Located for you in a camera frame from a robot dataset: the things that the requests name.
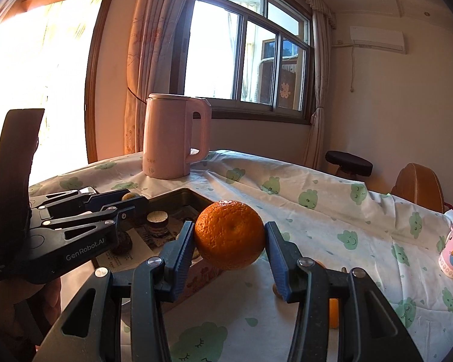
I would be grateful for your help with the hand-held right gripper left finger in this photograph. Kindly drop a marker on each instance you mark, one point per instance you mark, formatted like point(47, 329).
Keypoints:
point(181, 256)

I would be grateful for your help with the printed paper sheet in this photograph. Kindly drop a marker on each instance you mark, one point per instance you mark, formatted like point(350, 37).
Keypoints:
point(136, 250)

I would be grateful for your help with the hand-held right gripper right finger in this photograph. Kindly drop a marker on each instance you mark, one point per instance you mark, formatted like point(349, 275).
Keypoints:
point(277, 260)

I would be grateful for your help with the small brown-green longan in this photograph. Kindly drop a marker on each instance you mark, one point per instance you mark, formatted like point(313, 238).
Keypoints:
point(276, 291)
point(130, 196)

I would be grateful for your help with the pink tin box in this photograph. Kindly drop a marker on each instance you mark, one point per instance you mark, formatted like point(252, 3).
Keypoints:
point(181, 200)

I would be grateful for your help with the large tangerine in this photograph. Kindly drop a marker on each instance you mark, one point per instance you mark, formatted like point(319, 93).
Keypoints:
point(230, 233)

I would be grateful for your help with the round sesame-topped cake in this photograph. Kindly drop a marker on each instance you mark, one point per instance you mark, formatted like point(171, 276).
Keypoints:
point(157, 220)

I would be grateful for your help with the long pink curtain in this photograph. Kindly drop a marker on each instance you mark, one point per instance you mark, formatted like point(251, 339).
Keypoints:
point(147, 45)

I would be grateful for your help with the sliding glass window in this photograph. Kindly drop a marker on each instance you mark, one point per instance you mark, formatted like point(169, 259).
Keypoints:
point(243, 64)

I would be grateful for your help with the narrow pink curtain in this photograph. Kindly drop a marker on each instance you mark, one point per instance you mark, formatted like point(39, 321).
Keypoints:
point(322, 64)

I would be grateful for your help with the dark water chestnut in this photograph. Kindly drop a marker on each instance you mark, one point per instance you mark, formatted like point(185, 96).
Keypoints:
point(121, 244)

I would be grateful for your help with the brown leather chair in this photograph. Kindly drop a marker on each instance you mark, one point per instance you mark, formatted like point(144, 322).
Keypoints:
point(417, 186)

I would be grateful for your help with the pink electric kettle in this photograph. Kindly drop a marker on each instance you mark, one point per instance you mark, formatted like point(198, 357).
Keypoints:
point(166, 139)

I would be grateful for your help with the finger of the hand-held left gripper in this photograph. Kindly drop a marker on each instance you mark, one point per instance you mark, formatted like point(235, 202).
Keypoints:
point(134, 211)
point(109, 198)

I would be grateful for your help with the wooden door frame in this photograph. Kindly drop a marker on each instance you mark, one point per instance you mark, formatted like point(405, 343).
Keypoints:
point(98, 83)

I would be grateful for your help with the small oval orange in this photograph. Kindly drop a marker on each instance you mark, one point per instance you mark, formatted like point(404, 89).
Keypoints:
point(334, 312)

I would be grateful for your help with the white air conditioner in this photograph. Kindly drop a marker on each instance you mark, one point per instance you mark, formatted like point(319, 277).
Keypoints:
point(377, 39)

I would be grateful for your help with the black round stool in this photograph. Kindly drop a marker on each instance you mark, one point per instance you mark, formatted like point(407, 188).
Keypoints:
point(349, 160)

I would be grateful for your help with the person's left hand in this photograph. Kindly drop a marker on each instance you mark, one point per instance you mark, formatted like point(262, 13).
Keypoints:
point(37, 309)

